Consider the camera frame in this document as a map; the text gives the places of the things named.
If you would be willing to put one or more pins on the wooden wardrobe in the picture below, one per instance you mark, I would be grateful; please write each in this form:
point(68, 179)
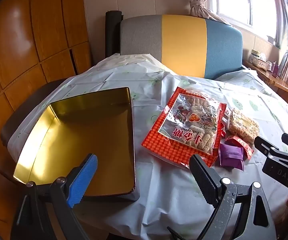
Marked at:
point(34, 42)

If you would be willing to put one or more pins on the clear puffed rice cake packet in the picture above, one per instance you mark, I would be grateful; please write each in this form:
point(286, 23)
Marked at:
point(244, 126)

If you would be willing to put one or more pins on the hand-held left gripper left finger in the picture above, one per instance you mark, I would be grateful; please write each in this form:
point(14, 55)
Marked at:
point(84, 177)

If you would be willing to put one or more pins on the window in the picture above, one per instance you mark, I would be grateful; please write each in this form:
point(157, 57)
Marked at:
point(244, 2)

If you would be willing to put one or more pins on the beige curtain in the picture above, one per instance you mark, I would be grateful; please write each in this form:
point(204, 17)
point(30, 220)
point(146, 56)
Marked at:
point(199, 7)

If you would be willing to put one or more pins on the wooden side desk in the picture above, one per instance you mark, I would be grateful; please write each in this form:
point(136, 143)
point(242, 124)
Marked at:
point(274, 82)

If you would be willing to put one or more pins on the purple bottle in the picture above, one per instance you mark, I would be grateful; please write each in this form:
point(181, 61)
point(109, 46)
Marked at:
point(276, 70)

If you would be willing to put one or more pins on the black rolled mat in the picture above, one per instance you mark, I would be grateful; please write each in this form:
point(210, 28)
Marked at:
point(111, 30)

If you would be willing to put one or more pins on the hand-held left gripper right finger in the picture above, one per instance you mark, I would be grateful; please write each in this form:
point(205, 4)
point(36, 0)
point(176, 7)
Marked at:
point(204, 180)

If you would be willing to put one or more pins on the large red snack bag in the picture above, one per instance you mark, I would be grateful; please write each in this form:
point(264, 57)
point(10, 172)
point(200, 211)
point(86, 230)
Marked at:
point(164, 142)

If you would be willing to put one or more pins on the grey yellow blue chair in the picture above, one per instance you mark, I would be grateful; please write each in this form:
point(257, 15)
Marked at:
point(184, 45)

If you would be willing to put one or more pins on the woven tissue box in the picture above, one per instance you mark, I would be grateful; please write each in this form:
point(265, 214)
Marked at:
point(263, 64)

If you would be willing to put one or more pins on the white printed plastic tablecloth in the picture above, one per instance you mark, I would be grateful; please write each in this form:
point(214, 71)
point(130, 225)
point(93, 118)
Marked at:
point(159, 200)

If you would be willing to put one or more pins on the purple pastry packet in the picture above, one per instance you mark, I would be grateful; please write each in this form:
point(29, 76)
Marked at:
point(231, 156)

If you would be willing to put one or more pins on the gold tin box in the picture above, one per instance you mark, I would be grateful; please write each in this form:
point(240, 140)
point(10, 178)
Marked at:
point(84, 140)

